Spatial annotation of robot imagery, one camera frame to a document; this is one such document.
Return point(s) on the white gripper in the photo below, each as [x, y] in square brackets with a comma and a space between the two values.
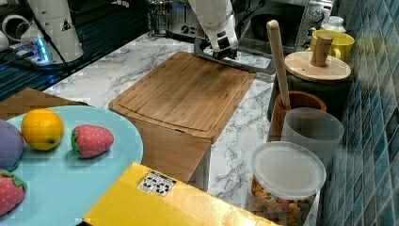
[223, 38]

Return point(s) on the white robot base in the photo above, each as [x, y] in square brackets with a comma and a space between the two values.
[52, 34]

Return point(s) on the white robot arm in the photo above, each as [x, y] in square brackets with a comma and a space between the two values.
[217, 20]

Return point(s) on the silver toaster oven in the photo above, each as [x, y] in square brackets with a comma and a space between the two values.
[297, 20]

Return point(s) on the wooden pestle stick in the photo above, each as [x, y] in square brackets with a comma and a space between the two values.
[279, 60]

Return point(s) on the bamboo cutting board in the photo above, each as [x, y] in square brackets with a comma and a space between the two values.
[186, 93]

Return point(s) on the glass french press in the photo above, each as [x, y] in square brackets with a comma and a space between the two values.
[158, 17]

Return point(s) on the black canister with wooden lid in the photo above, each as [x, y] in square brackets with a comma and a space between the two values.
[328, 82]

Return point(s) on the glass jar with lid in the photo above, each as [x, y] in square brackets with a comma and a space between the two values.
[334, 23]

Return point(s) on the yellow mug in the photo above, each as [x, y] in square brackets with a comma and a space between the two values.
[341, 45]

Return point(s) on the frosted plastic cup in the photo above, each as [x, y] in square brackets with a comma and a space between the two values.
[313, 129]

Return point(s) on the clear jar with snacks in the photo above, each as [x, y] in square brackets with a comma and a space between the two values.
[285, 180]

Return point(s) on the toy strawberry on plate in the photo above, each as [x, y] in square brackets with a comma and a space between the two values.
[91, 140]

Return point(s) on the yellow cardboard box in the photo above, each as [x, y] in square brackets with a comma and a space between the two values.
[146, 197]

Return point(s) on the toy orange fruit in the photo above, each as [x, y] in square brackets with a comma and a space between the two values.
[42, 129]

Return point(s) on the light blue plate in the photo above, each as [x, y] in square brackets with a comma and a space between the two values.
[62, 187]

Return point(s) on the purple toy fruit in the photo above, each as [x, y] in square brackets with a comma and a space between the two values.
[11, 145]

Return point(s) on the toy strawberry at edge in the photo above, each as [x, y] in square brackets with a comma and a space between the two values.
[12, 191]

